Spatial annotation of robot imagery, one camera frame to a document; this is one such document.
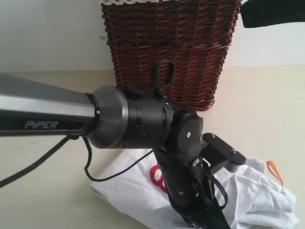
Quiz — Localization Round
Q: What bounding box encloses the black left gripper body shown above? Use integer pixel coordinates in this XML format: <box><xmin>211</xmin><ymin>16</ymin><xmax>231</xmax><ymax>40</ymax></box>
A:
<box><xmin>153</xmin><ymin>149</ymin><xmax>226</xmax><ymax>229</ymax></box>

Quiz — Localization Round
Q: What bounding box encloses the white t-shirt red print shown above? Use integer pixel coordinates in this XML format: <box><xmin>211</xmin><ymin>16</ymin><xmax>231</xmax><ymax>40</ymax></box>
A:
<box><xmin>90</xmin><ymin>149</ymin><xmax>299</xmax><ymax>229</ymax></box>

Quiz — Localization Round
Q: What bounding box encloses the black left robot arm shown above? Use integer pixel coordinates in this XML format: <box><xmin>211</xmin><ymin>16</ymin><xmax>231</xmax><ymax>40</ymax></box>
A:
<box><xmin>0</xmin><ymin>74</ymin><xmax>229</xmax><ymax>229</ymax></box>

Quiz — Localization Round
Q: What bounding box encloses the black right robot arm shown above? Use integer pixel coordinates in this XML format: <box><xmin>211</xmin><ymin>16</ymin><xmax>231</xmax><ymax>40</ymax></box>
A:
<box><xmin>240</xmin><ymin>0</ymin><xmax>305</xmax><ymax>28</ymax></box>

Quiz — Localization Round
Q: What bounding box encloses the dark red wicker basket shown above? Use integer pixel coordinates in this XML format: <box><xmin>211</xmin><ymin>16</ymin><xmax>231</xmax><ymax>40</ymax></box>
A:
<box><xmin>100</xmin><ymin>0</ymin><xmax>241</xmax><ymax>111</ymax></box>

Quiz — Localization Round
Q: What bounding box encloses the orange fabric loop tag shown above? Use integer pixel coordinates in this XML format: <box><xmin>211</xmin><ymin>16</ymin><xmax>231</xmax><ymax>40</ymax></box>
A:
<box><xmin>266</xmin><ymin>161</ymin><xmax>284</xmax><ymax>186</ymax></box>

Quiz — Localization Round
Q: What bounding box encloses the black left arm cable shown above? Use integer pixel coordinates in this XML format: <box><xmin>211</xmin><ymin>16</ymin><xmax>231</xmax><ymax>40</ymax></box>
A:
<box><xmin>0</xmin><ymin>59</ymin><xmax>231</xmax><ymax>229</ymax></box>

